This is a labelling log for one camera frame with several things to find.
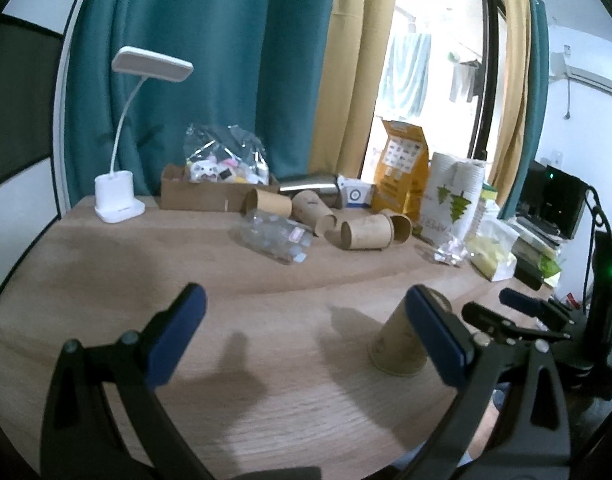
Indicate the paper cup stack package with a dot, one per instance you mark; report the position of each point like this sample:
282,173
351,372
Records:
450,198

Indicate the yellow paper bag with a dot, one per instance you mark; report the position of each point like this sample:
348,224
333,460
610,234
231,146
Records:
402,171

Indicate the teal curtain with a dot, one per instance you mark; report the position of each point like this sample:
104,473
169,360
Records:
536,101
257,64

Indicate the white desk lamp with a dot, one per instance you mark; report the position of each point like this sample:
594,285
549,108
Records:
140,144

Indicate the small clear bag of clips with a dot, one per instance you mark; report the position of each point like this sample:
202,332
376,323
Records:
453,252

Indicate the clear plastic bag of clips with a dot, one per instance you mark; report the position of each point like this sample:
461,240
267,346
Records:
281,239

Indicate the mustard curtain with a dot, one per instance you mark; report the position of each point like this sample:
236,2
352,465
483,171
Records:
515,94
353,62

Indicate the brown paper cup with writing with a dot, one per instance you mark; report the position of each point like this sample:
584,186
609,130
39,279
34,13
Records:
403,339

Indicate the mustard curtain left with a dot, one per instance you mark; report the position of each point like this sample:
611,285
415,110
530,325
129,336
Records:
353,62

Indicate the hanging light blue towel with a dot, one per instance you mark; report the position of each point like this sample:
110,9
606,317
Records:
403,86

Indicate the clear bag of toys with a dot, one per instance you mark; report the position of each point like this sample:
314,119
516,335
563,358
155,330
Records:
227,154

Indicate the teal curtain left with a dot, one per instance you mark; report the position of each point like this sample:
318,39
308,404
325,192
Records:
257,64

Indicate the yellow green sponge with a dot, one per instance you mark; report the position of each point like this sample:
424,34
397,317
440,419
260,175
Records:
488,192

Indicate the mustard curtain right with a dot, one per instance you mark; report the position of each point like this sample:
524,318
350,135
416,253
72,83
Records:
515,94

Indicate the brown paper cup rear right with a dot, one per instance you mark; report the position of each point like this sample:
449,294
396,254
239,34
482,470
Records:
367,233

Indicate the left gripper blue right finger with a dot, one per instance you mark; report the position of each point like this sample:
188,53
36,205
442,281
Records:
531,439

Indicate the teal curtain right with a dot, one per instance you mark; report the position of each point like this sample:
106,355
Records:
536,101

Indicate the white blue small box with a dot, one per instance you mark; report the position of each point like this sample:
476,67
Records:
354,193

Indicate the white air conditioner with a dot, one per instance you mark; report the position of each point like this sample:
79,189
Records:
561,69

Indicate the brown cardboard box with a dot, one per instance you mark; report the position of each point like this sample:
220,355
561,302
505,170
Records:
179,193

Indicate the brown paper cup far left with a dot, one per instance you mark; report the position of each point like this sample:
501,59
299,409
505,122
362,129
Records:
271,203

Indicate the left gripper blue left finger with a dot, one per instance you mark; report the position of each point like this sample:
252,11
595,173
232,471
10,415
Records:
79,436

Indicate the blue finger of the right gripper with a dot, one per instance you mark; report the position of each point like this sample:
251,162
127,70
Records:
489,322
544,311

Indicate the black monitor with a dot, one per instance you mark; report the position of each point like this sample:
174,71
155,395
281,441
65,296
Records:
552,200

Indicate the silver metal thermos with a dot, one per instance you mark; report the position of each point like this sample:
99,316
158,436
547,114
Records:
324,185

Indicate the brown paper cup rear upright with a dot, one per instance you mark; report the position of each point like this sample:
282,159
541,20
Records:
308,208

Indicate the yellow tissue pack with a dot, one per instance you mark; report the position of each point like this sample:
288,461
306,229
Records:
490,244

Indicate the black case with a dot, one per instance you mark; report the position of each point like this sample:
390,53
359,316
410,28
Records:
529,275

